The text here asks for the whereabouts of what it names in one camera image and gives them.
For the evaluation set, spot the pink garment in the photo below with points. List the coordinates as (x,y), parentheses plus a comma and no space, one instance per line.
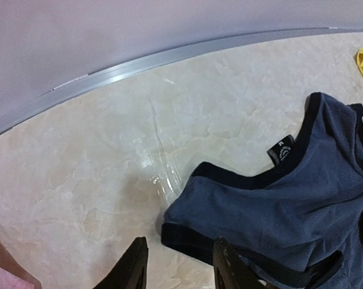
(10,281)

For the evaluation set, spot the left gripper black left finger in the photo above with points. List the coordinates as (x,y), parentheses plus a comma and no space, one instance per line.
(131,269)

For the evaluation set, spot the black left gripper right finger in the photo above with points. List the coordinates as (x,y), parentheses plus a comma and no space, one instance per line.
(229,270)

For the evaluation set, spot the aluminium rear table rail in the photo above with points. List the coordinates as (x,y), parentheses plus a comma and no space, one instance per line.
(100,78)

